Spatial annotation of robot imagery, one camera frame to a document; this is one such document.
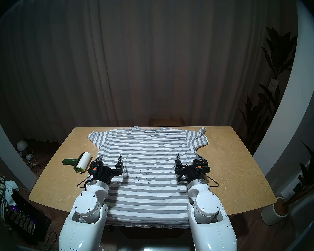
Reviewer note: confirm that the black storage box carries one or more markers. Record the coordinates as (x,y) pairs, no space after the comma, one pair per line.
(39,221)

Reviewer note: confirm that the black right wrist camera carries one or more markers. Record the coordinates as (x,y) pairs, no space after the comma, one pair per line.
(205,167)

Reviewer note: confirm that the dark lint scraps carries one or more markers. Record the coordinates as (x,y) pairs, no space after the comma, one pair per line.
(144,174)

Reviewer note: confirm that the white plant tag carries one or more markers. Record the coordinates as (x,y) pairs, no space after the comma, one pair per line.
(273,84)

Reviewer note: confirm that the grey white striped t-shirt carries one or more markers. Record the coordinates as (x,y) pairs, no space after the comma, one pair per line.
(146,148)

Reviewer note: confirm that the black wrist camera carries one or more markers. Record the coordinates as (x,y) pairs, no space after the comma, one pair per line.
(205,167)
(93,169)

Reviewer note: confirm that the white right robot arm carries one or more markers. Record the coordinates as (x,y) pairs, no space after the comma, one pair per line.
(206,206)

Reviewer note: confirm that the dark potted plant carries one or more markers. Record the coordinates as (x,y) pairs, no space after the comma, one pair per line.
(310,174)

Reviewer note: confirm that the white mushroom lamp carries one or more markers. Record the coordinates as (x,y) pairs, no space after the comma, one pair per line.
(22,145)

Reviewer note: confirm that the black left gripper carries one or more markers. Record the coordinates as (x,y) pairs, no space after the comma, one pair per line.
(104,173)

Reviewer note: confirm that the white plant pot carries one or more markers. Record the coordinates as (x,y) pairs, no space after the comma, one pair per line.
(272,214)

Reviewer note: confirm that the white crumpled cloth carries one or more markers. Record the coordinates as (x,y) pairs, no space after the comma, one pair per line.
(11,186)

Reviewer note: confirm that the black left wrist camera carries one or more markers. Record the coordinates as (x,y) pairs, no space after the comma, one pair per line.
(93,169)

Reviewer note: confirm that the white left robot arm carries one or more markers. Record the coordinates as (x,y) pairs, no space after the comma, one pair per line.
(89,206)

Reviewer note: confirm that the white curved arch column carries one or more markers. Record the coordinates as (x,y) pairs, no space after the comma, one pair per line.
(7,153)
(293,96)

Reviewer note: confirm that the tall dark leafy plant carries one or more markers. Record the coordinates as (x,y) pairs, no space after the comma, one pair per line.
(274,51)

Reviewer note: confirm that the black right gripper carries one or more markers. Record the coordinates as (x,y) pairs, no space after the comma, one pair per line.
(191,173)

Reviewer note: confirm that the long pleated curtain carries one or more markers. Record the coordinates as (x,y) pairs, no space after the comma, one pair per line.
(146,57)

